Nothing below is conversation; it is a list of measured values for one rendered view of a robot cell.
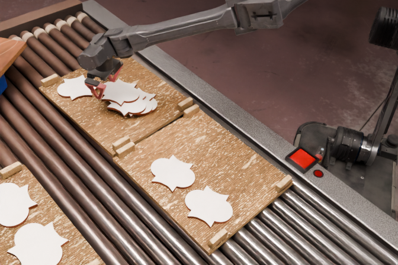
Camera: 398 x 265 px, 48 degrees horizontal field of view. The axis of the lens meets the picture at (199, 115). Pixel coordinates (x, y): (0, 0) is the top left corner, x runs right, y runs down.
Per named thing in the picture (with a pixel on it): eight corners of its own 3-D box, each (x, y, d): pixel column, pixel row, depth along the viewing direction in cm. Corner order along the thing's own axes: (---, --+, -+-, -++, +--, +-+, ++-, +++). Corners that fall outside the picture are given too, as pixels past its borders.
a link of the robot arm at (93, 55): (135, 51, 135) (124, 26, 130) (118, 73, 126) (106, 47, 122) (103, 55, 140) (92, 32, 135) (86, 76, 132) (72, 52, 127)
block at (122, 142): (127, 140, 137) (127, 133, 135) (131, 143, 136) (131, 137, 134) (111, 149, 134) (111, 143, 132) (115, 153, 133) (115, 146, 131)
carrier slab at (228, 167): (197, 110, 151) (198, 107, 150) (292, 184, 131) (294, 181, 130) (112, 161, 133) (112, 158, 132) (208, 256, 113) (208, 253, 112)
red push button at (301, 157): (299, 151, 142) (300, 148, 141) (314, 162, 139) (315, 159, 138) (288, 160, 139) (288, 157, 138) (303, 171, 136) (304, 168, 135)
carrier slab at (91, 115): (120, 52, 172) (119, 49, 171) (195, 106, 153) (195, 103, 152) (39, 90, 153) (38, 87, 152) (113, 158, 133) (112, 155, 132)
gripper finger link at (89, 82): (115, 93, 147) (114, 70, 140) (105, 106, 142) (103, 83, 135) (96, 87, 148) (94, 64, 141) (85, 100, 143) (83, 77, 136)
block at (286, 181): (286, 179, 130) (288, 173, 129) (291, 183, 130) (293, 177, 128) (273, 190, 127) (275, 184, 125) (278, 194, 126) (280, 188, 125)
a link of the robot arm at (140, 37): (260, 22, 125) (250, -14, 119) (259, 31, 121) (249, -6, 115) (123, 54, 137) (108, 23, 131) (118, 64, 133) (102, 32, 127)
